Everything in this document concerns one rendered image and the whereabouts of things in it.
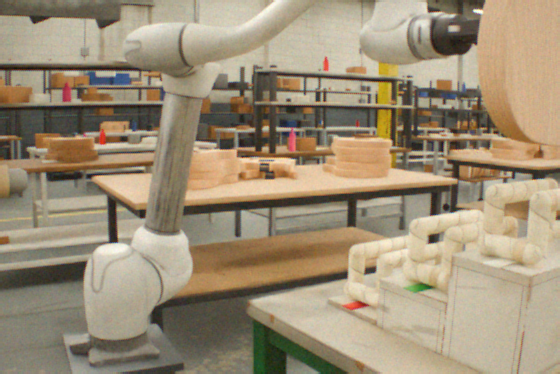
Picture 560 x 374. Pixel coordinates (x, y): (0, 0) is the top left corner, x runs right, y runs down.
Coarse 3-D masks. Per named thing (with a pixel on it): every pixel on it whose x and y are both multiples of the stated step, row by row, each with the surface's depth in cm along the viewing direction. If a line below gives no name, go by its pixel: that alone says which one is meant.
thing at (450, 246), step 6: (444, 240) 89; (450, 240) 88; (456, 240) 87; (462, 240) 88; (444, 246) 89; (450, 246) 88; (456, 246) 87; (444, 252) 89; (450, 252) 88; (456, 252) 88; (444, 258) 89; (450, 258) 88; (444, 264) 89; (450, 264) 88; (444, 270) 89
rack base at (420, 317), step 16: (384, 288) 96; (400, 288) 93; (432, 288) 92; (384, 304) 97; (400, 304) 93; (416, 304) 90; (432, 304) 87; (384, 320) 97; (400, 320) 93; (416, 320) 90; (432, 320) 87; (400, 336) 94; (416, 336) 90; (432, 336) 87
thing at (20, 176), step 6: (18, 168) 51; (12, 174) 50; (18, 174) 50; (24, 174) 51; (12, 180) 50; (18, 180) 50; (24, 180) 50; (12, 186) 50; (18, 186) 50; (24, 186) 51; (12, 192) 50; (18, 192) 51
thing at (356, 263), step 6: (354, 258) 109; (360, 258) 109; (348, 264) 110; (354, 264) 109; (360, 264) 109; (348, 270) 110; (354, 270) 109; (360, 270) 109; (348, 276) 110; (354, 276) 109; (360, 276) 109; (354, 282) 109; (360, 282) 110
